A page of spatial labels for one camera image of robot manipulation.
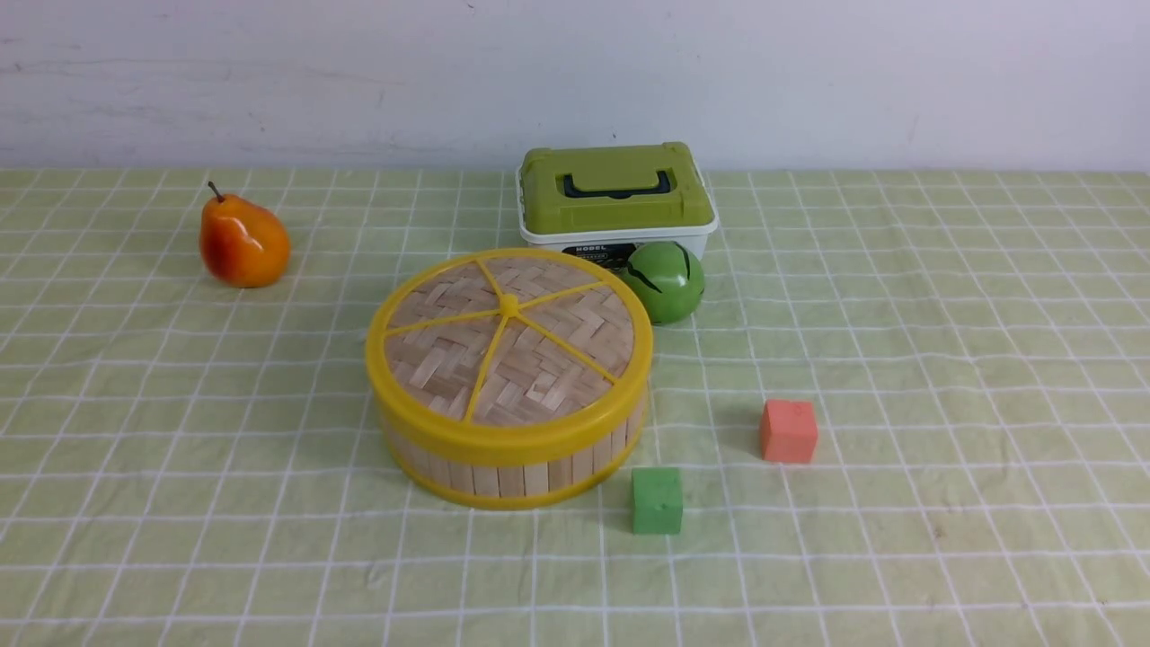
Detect yellow-rimmed woven bamboo steamer lid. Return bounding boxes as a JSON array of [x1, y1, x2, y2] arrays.
[[365, 247, 653, 465]]

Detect bamboo steamer basket yellow rim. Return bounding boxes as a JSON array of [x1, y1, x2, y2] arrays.
[[377, 394, 650, 511]]

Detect green ball with black cracks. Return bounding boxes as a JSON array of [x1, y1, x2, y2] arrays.
[[620, 241, 706, 326]]

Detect green-lidded white storage box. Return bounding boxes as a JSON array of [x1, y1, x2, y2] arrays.
[[515, 143, 720, 270]]

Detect green foam cube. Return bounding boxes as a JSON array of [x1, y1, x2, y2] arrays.
[[630, 465, 685, 536]]

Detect red foam cube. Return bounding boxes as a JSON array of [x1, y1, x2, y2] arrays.
[[759, 400, 818, 465]]

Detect orange plastic pear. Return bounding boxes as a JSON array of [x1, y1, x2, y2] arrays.
[[199, 182, 292, 288]]

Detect green checkered tablecloth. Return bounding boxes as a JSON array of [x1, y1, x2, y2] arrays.
[[1, 169, 1149, 646]]

